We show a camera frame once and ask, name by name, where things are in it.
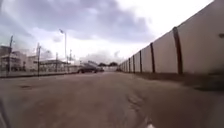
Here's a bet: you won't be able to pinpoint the distant trees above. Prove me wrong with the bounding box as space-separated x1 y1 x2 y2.
97 61 119 68

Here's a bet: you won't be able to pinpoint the pale wall with dark pillars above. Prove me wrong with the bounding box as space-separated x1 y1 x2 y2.
117 0 224 76

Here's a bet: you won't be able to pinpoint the dark car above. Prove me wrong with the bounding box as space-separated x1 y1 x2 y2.
76 65 100 75

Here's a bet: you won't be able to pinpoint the street lamp pole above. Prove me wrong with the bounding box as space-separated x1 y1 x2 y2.
58 28 68 73

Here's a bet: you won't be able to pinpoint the pale buildings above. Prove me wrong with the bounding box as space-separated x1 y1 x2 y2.
0 45 71 72

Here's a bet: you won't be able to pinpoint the low fence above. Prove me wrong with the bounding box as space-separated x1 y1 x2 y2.
0 65 79 79

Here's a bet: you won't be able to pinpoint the red-brown dirt road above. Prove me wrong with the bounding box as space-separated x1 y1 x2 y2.
0 71 224 128

